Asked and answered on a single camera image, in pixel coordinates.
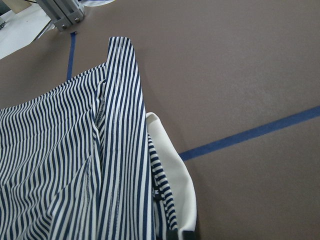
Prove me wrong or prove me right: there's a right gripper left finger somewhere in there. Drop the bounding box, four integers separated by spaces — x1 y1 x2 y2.
166 231 178 240

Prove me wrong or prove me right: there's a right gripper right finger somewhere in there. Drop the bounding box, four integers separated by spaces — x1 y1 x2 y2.
182 230 197 240

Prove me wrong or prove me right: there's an aluminium frame post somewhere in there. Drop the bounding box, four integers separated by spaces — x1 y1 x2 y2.
35 0 85 32

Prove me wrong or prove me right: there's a striped polo shirt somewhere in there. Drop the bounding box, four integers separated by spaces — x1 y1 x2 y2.
0 36 197 240

